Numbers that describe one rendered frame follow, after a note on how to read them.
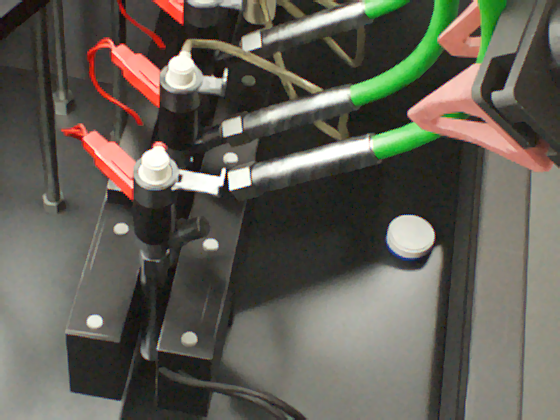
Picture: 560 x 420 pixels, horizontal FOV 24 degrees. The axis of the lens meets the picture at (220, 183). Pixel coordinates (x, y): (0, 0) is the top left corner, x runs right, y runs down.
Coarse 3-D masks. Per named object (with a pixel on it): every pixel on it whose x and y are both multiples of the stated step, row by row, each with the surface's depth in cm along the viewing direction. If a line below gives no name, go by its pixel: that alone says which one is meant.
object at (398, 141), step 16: (480, 0) 63; (496, 0) 63; (480, 16) 65; (496, 16) 64; (480, 48) 66; (464, 112) 69; (400, 128) 73; (416, 128) 72; (384, 144) 73; (400, 144) 72; (416, 144) 72
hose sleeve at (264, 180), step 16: (336, 144) 75; (352, 144) 74; (368, 144) 73; (272, 160) 77; (288, 160) 76; (304, 160) 75; (320, 160) 75; (336, 160) 74; (352, 160) 74; (368, 160) 74; (256, 176) 77; (272, 176) 76; (288, 176) 76; (304, 176) 76; (320, 176) 76
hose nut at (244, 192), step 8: (232, 168) 79; (240, 168) 78; (248, 168) 77; (232, 176) 78; (240, 176) 78; (248, 176) 77; (232, 184) 78; (240, 184) 78; (248, 184) 77; (232, 192) 78; (240, 192) 78; (248, 192) 78; (256, 192) 78; (240, 200) 78
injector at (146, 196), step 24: (144, 192) 79; (168, 192) 79; (144, 216) 81; (168, 216) 81; (144, 240) 83; (168, 240) 83; (144, 264) 86; (168, 264) 87; (144, 288) 88; (144, 312) 91; (144, 336) 93
